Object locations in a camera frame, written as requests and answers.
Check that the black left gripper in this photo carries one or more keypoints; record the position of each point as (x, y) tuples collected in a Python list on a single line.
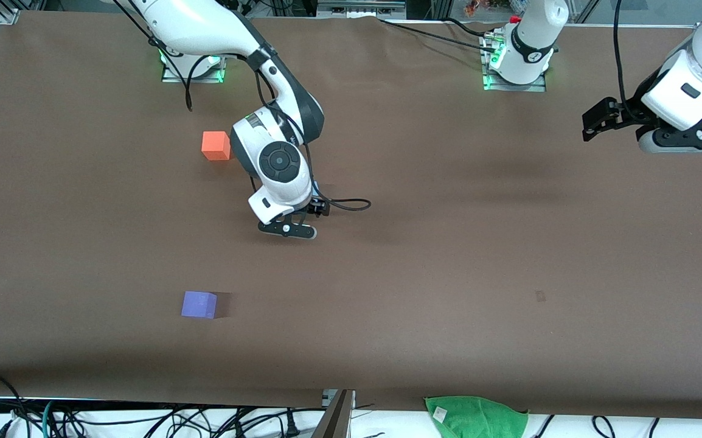
[(629, 108)]

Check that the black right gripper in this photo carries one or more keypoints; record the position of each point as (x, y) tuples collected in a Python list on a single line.
[(317, 208)]

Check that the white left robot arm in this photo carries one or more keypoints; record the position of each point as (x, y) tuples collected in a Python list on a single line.
[(530, 36)]

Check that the orange foam block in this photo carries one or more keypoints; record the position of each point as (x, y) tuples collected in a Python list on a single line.
[(214, 146)]

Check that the purple foam block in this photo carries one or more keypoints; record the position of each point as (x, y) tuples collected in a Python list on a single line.
[(198, 304)]

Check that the brown table cover sheet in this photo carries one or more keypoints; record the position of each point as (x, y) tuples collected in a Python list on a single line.
[(387, 274)]

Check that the colourful toy pile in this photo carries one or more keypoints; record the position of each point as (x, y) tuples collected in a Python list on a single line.
[(491, 6)]

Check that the black power plug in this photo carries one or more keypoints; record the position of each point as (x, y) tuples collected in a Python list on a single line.
[(291, 426)]

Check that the green microfibre cloth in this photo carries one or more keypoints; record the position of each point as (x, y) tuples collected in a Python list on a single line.
[(472, 420)]

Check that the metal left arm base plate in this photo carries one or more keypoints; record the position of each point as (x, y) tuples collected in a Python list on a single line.
[(509, 87)]

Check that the aluminium frame post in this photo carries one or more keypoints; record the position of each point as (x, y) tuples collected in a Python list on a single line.
[(439, 7)]

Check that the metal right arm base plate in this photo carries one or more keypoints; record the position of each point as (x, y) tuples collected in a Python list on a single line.
[(171, 77)]

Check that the silver rail device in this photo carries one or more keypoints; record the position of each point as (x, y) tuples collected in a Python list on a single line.
[(357, 9)]

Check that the aluminium profile post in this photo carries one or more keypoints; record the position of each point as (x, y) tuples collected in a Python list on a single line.
[(336, 420)]

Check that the aluminium frame corner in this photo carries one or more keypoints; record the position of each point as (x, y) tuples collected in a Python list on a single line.
[(5, 12)]

